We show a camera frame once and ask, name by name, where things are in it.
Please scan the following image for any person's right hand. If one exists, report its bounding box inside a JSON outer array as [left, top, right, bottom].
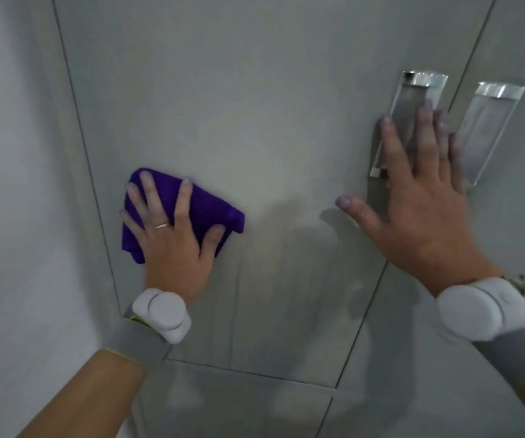
[[335, 99, 505, 297]]

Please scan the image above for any grey left wristband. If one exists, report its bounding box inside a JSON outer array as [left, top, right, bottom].
[[102, 305, 174, 372]]

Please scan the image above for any white right wrist tracker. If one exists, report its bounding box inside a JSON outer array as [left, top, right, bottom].
[[435, 276, 525, 345]]

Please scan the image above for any grey metal cabinet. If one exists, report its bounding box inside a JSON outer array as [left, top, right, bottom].
[[15, 0, 525, 438]]

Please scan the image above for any person's left hand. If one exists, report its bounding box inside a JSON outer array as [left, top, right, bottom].
[[119, 170, 226, 306]]

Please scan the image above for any white left wrist tracker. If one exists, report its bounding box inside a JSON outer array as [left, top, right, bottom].
[[131, 288, 192, 346]]

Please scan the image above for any purple cleaning cloth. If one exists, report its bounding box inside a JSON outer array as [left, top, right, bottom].
[[121, 167, 246, 265]]

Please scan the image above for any white wrist tracker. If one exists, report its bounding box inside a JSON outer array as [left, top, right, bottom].
[[131, 288, 192, 346], [435, 276, 525, 345]]

